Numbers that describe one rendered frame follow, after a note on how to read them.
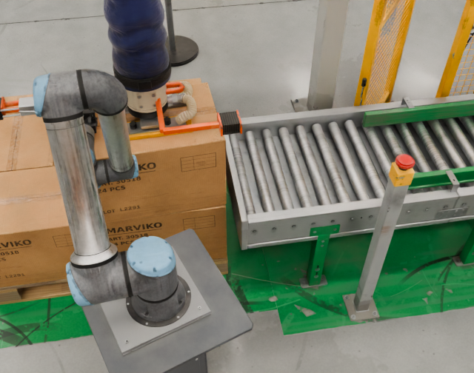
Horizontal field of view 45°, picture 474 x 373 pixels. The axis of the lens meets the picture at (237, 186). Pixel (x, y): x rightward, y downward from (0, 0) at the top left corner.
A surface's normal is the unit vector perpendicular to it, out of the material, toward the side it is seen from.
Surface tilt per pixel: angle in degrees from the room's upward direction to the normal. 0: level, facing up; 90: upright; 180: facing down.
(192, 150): 90
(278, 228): 90
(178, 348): 0
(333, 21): 90
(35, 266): 90
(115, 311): 1
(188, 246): 0
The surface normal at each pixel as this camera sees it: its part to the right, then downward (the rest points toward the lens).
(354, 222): 0.16, 0.72
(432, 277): 0.00, -0.68
